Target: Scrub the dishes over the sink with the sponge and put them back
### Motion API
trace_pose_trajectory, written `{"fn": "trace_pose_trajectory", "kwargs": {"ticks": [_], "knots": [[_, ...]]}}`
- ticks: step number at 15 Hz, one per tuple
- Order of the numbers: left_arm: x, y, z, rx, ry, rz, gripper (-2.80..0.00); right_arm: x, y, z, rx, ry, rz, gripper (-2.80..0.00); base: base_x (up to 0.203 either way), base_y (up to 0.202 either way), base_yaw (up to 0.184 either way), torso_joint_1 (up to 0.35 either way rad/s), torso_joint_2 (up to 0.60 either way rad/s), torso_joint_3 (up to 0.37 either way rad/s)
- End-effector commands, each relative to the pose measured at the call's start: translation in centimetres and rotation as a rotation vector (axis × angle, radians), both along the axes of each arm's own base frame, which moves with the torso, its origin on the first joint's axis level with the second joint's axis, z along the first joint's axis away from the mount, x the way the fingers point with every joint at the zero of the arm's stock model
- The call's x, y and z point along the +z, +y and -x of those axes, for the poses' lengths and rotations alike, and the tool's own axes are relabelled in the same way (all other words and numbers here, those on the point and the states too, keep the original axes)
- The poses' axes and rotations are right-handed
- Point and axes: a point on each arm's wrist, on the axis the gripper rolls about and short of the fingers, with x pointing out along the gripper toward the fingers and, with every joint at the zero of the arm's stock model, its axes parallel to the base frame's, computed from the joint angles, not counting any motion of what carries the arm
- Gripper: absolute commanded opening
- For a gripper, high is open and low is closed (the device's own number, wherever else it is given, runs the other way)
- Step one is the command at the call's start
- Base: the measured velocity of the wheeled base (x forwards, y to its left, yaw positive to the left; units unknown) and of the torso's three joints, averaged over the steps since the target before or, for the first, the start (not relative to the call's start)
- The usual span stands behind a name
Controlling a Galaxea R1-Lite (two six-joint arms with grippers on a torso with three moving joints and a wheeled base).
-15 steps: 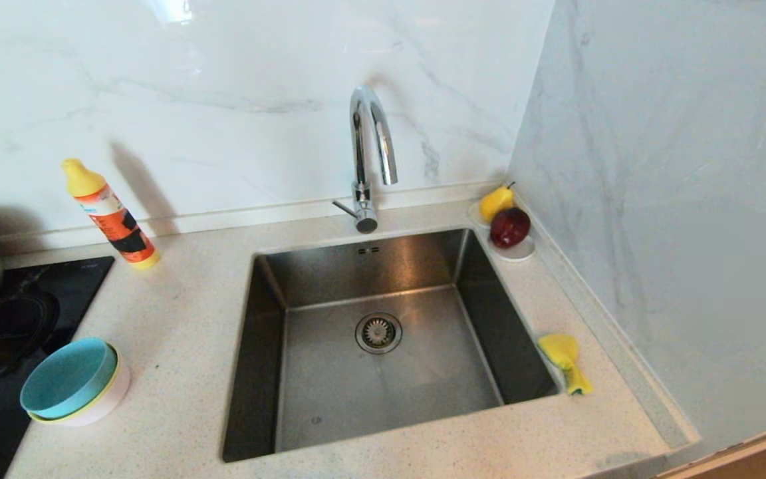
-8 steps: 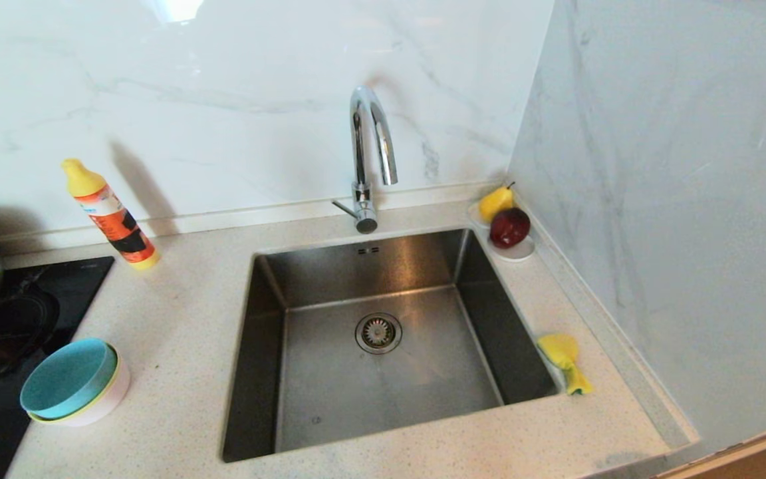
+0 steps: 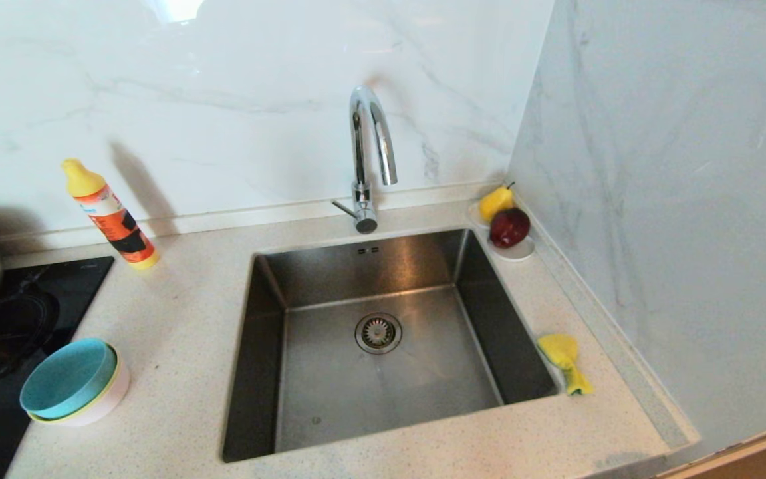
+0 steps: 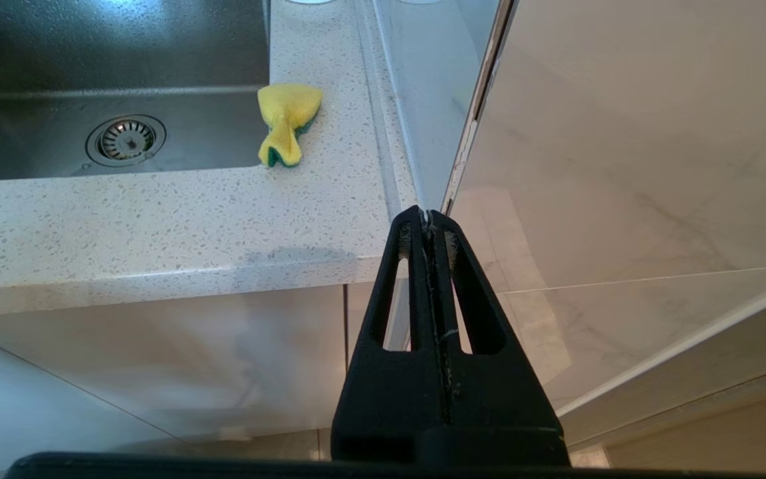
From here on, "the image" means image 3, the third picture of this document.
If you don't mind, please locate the pink plastic bowl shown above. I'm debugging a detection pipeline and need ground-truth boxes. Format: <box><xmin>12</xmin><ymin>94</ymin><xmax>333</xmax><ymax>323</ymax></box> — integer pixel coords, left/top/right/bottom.
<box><xmin>44</xmin><ymin>356</ymin><xmax>132</xmax><ymax>428</ymax></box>

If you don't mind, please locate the dark red apple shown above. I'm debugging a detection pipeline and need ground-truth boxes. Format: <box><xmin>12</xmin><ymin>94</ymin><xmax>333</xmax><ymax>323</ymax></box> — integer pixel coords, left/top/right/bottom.
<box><xmin>489</xmin><ymin>207</ymin><xmax>531</xmax><ymax>249</ymax></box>

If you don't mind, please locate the yellow plastic bowl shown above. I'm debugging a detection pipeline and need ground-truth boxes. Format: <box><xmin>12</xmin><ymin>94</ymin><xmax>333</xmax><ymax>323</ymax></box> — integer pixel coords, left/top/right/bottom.
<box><xmin>27</xmin><ymin>343</ymin><xmax>123</xmax><ymax>424</ymax></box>

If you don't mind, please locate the stainless steel sink basin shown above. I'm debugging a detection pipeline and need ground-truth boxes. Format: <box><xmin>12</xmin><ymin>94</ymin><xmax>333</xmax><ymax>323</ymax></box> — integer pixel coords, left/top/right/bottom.
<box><xmin>221</xmin><ymin>227</ymin><xmax>562</xmax><ymax>464</ymax></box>

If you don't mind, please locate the blue plastic bowl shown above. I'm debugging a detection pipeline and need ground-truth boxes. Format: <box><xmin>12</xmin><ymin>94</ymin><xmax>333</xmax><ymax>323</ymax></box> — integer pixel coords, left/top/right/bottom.
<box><xmin>19</xmin><ymin>337</ymin><xmax>118</xmax><ymax>420</ymax></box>

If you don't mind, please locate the yellow pear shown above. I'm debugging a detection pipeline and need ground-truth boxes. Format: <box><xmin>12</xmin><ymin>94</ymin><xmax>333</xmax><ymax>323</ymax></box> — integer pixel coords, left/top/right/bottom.
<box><xmin>478</xmin><ymin>181</ymin><xmax>515</xmax><ymax>223</ymax></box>

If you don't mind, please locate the yellow green sponge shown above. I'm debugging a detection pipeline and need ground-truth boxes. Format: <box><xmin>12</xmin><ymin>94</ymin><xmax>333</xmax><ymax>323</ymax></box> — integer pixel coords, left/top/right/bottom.
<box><xmin>537</xmin><ymin>333</ymin><xmax>594</xmax><ymax>397</ymax></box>

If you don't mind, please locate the round metal drain strainer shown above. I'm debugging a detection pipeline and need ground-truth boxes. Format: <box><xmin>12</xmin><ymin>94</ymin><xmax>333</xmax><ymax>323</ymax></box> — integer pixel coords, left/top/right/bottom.
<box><xmin>355</xmin><ymin>313</ymin><xmax>403</xmax><ymax>355</ymax></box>

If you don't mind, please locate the yellow capped dish soap bottle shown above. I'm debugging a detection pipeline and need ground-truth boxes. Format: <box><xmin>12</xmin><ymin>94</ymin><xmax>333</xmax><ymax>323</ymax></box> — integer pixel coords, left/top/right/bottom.
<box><xmin>61</xmin><ymin>158</ymin><xmax>160</xmax><ymax>271</ymax></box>

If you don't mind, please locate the chrome gooseneck faucet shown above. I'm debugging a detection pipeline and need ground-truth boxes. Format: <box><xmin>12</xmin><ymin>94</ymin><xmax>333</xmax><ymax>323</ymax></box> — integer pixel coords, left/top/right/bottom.
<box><xmin>331</xmin><ymin>85</ymin><xmax>399</xmax><ymax>235</ymax></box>

